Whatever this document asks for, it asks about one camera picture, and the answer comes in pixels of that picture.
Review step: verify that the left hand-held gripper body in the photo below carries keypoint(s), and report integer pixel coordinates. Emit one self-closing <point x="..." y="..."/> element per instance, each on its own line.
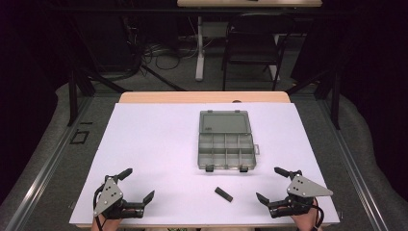
<point x="110" y="195"/>

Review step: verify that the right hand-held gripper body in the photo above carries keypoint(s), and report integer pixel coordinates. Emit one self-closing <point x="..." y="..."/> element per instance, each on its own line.
<point x="303" y="188"/>

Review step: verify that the person's left hand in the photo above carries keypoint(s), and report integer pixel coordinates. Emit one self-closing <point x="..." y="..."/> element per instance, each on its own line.
<point x="107" y="224"/>

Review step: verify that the person's right hand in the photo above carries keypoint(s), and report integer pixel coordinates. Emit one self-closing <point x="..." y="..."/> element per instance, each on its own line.
<point x="306" y="222"/>

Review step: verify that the small black bar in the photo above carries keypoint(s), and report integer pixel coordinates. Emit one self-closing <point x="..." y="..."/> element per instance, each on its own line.
<point x="223" y="194"/>

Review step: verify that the white table mat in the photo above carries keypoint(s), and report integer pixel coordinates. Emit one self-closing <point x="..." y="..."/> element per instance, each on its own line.
<point x="160" y="154"/>

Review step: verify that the black tape square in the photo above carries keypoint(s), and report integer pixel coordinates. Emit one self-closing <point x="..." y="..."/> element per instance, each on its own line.
<point x="79" y="137"/>

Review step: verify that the grey plastic compartment box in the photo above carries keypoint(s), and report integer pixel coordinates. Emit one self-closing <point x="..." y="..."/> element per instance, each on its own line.
<point x="226" y="141"/>

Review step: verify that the black tape strip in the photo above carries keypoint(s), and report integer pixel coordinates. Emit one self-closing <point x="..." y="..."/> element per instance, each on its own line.
<point x="86" y="123"/>

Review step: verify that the black metal stand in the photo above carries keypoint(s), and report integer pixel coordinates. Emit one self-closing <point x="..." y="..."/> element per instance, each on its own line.
<point x="73" y="96"/>

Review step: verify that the wooden table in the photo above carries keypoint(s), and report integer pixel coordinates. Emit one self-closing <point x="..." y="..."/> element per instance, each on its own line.
<point x="205" y="97"/>

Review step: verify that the black chair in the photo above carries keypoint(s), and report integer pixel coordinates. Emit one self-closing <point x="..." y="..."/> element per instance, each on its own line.
<point x="253" y="41"/>

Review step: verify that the white desk leg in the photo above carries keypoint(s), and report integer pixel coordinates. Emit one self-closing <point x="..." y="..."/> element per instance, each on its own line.
<point x="200" y="61"/>

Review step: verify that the wooden desk with white legs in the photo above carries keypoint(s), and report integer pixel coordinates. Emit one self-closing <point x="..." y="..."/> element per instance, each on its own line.
<point x="250" y="3"/>

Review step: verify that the metal floor rail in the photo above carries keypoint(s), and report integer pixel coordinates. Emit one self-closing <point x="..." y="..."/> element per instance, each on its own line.
<point x="48" y="166"/>
<point x="352" y="166"/>

